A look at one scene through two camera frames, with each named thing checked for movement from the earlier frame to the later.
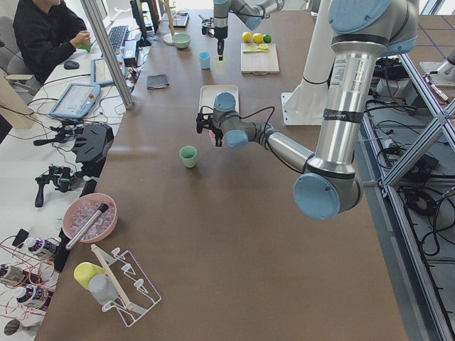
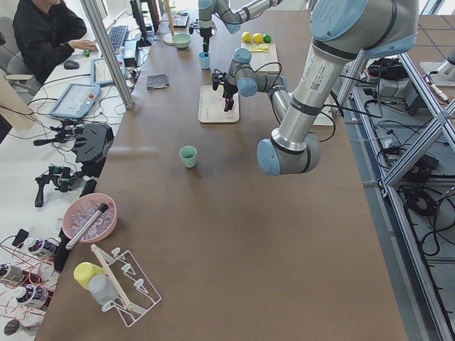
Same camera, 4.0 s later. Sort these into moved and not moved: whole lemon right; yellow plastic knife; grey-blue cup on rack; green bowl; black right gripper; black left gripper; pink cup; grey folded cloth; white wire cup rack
Moved: black left gripper; pink cup; black right gripper
Not moved: green bowl; whole lemon right; yellow plastic knife; grey folded cloth; white wire cup rack; grey-blue cup on rack
